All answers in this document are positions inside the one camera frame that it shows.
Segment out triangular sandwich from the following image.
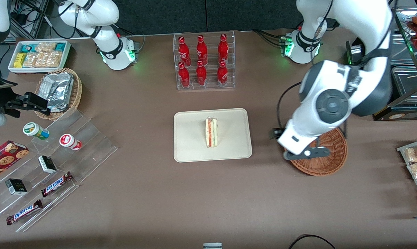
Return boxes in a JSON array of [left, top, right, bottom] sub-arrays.
[[205, 117, 218, 148]]

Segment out round brown wicker basket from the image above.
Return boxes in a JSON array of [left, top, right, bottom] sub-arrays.
[[289, 127, 348, 176]]

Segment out light wicker basket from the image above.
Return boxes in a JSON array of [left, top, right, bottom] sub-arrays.
[[35, 68, 82, 121]]

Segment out cream plastic tray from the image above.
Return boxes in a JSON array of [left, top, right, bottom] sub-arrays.
[[173, 108, 253, 163]]

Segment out tray of packaged snacks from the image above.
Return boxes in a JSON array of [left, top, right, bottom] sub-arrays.
[[397, 138, 417, 211]]

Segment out silver foil pack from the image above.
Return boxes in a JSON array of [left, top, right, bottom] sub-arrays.
[[47, 100, 71, 112], [39, 73, 74, 104]]

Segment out white plastic snack bin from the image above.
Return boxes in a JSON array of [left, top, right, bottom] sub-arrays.
[[8, 40, 71, 74]]

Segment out green cap drink bottle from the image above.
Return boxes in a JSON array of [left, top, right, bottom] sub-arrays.
[[23, 122, 50, 140]]

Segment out clear bag of crackers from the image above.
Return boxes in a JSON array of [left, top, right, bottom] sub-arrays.
[[23, 53, 43, 68], [35, 42, 57, 54], [39, 51, 63, 68]]

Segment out red cap drink bottle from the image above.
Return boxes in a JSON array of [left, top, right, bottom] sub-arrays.
[[59, 133, 82, 150]]

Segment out small black box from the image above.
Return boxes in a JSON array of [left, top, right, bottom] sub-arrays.
[[38, 155, 57, 174], [5, 178, 28, 196]]

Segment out red cookie box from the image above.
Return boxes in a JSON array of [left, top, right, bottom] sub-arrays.
[[0, 140, 29, 184]]

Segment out clear acrylic stepped shelf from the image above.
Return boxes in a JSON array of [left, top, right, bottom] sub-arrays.
[[0, 109, 118, 233]]

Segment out red cola bottle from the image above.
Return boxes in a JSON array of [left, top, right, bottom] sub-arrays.
[[217, 60, 228, 87], [218, 34, 229, 64], [178, 36, 191, 66], [196, 35, 208, 65], [178, 62, 191, 88], [196, 61, 207, 86]]

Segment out clear acrylic bottle rack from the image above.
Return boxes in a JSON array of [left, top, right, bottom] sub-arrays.
[[173, 31, 236, 91]]

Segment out Snickers bar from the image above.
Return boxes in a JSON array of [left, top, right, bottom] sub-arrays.
[[6, 200, 43, 225], [41, 172, 73, 197]]

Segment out black food warmer case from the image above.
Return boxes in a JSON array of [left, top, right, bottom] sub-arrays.
[[345, 7, 417, 121]]

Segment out black left camera mount bracket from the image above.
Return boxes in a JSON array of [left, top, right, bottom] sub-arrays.
[[283, 147, 330, 162]]

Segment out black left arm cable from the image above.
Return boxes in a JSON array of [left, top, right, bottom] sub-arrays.
[[276, 82, 302, 130]]

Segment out aluminium frame with cables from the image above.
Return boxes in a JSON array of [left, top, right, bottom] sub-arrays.
[[8, 0, 61, 39]]

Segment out black left base cables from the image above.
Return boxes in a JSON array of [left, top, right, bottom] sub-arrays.
[[253, 29, 286, 47]]

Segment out black base cables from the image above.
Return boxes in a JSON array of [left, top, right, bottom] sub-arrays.
[[116, 24, 146, 44], [253, 29, 286, 47]]

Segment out black floor cable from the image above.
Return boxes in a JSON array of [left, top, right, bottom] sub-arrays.
[[288, 234, 337, 249]]

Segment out black right base cables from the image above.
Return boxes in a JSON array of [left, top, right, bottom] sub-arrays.
[[116, 24, 146, 44]]

